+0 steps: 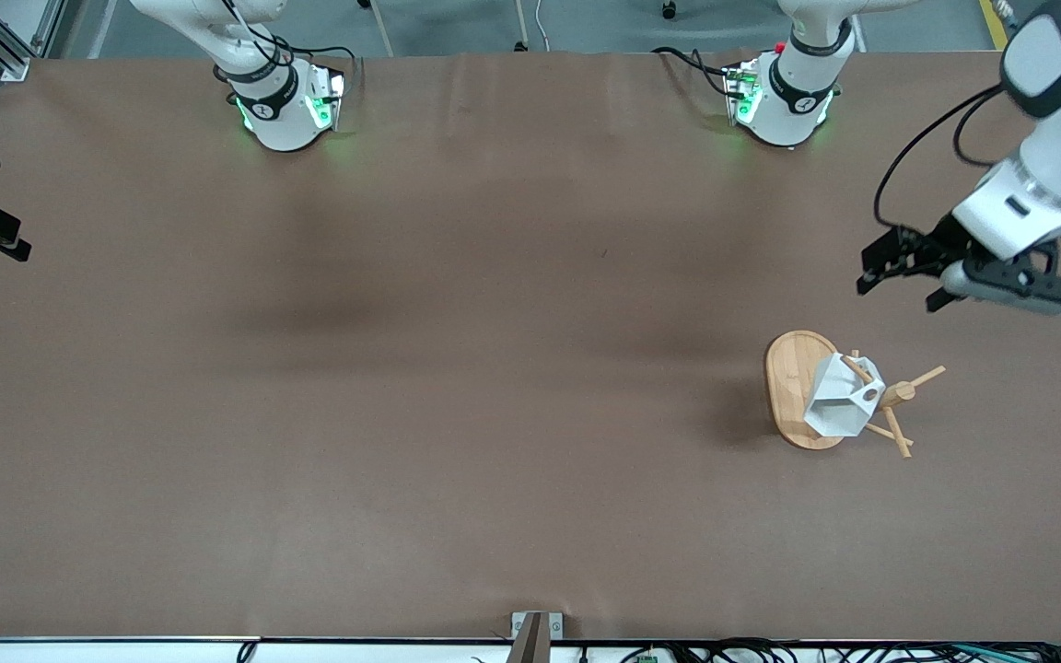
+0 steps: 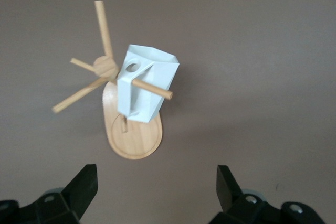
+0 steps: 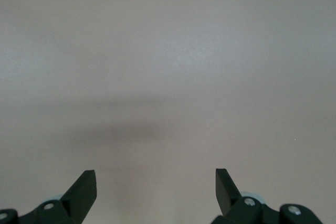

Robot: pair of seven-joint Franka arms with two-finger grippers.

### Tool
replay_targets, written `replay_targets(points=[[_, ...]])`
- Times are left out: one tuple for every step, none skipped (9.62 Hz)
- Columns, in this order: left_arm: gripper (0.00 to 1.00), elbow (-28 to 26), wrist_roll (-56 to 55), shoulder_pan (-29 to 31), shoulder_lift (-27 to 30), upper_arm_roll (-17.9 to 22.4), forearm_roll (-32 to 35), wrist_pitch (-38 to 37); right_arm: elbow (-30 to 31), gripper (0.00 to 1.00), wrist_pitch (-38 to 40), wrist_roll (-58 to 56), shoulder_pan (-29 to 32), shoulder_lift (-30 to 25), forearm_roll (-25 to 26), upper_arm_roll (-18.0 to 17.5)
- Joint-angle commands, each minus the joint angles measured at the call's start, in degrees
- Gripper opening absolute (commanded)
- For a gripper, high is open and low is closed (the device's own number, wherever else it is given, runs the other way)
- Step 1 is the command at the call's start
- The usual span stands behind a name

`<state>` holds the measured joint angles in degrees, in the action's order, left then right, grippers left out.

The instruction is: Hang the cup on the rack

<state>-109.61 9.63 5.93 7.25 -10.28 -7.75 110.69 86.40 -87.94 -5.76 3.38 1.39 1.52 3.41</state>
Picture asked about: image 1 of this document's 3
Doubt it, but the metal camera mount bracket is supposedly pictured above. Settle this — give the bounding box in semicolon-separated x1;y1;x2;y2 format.
507;611;565;663

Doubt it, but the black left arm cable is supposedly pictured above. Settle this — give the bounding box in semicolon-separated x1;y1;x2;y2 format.
873;83;1061;242

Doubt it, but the black base cable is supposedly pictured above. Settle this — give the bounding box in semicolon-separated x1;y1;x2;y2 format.
217;0;358;88
652;46;736;99

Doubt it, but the black cable bundle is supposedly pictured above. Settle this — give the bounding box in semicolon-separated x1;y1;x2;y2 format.
577;637;1061;663

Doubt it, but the black left base cable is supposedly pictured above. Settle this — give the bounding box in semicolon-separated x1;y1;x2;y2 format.
652;46;736;99

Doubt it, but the white faceted cup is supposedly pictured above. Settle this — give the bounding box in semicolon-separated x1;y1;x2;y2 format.
802;352;887;438

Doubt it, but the brown table cover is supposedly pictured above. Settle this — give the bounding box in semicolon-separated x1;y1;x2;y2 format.
0;51;1061;643

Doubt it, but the wooden cup rack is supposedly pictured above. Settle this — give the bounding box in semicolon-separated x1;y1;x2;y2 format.
764;330;947;459

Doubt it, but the black right base cable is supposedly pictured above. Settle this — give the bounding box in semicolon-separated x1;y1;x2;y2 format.
217;0;358;88

